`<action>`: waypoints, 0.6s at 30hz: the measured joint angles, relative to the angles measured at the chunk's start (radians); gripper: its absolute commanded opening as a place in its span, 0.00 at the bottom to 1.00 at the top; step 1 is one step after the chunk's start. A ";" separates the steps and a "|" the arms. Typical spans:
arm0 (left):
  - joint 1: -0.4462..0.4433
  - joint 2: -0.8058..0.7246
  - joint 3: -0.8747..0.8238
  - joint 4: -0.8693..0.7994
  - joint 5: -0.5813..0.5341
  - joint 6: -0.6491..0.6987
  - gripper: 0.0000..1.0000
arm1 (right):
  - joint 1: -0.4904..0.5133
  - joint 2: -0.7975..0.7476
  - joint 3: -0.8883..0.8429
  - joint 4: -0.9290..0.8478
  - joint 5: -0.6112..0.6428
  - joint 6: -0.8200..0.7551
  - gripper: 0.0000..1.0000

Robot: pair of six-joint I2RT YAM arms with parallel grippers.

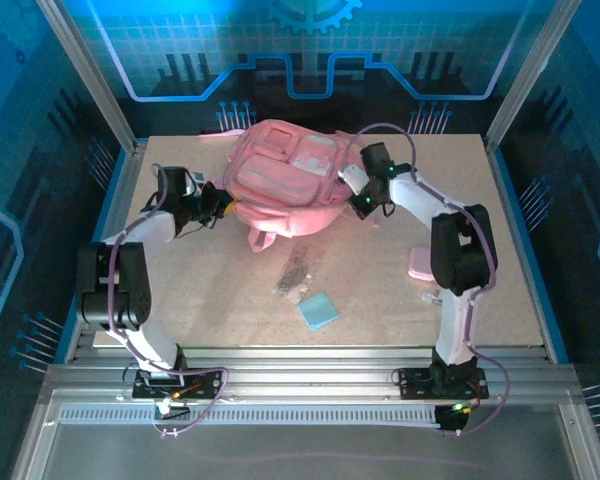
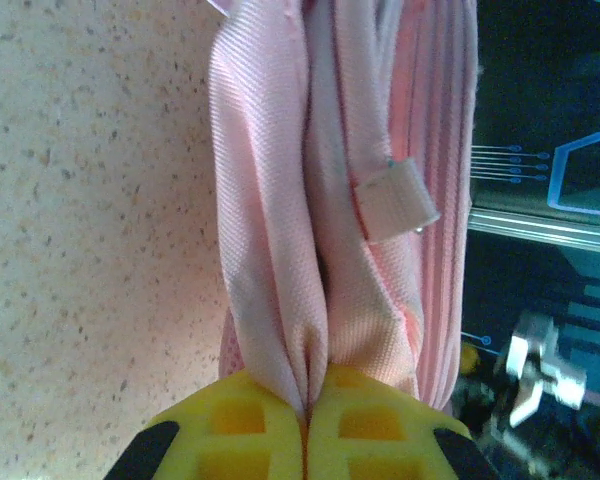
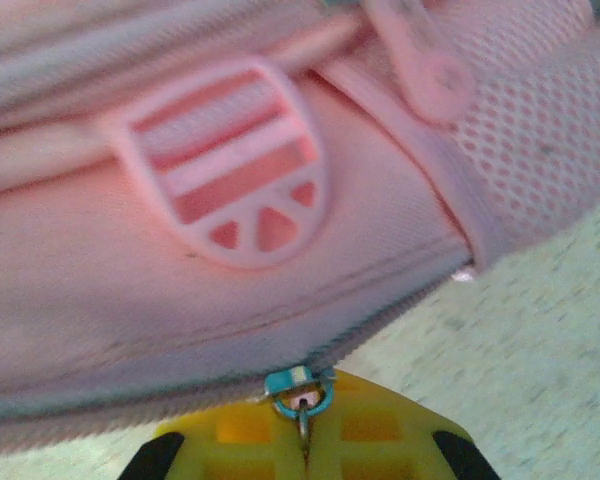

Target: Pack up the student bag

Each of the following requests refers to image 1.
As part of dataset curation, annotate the grey metal tray panel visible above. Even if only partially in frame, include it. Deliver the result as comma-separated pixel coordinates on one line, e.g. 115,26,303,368
9,389,600,480

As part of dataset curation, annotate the clear bag of dark items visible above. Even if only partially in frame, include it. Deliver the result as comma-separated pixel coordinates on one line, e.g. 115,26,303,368
273,244,315,304

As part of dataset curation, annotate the pink pencil case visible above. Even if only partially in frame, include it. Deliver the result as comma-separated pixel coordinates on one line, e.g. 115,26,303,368
408,246,434,282

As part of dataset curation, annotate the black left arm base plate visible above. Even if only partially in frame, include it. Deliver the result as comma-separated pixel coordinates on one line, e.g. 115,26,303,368
131,368,226,400

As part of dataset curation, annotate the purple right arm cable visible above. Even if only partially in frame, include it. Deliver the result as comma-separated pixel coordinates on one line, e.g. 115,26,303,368
353,122,512,436

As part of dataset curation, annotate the pink student backpack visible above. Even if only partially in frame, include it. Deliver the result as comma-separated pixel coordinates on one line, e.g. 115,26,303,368
199,118,382,254

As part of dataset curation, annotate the aluminium table side rail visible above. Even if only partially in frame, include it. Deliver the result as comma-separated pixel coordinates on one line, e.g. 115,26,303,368
483,137,571,364
62,138,149,364

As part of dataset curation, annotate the small black control box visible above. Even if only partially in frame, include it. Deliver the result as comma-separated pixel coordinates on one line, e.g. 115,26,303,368
434,403,470,434

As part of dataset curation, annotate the blue sticky note pad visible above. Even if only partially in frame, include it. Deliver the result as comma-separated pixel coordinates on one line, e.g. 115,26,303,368
297,291,340,332

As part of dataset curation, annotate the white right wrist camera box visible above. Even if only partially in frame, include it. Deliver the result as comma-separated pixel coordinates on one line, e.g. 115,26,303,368
337,163,367,195

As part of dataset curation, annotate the aluminium frame post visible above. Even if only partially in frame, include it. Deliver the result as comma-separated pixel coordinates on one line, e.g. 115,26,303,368
34,0,140,154
483,0,584,154

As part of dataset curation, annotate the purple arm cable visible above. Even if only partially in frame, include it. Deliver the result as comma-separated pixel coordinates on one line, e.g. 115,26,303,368
104,163,230,437
353,122,512,436

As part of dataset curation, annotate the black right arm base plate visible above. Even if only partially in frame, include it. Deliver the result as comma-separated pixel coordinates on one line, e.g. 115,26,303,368
398,367,490,400

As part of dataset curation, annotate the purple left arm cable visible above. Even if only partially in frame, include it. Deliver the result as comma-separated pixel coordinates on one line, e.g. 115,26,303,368
104,163,230,437

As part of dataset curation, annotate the slotted grey cable duct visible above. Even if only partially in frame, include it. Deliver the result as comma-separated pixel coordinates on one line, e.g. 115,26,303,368
58,407,444,427

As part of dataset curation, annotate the aluminium front rail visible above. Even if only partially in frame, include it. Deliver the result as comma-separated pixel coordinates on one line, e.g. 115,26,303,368
42,344,584,401

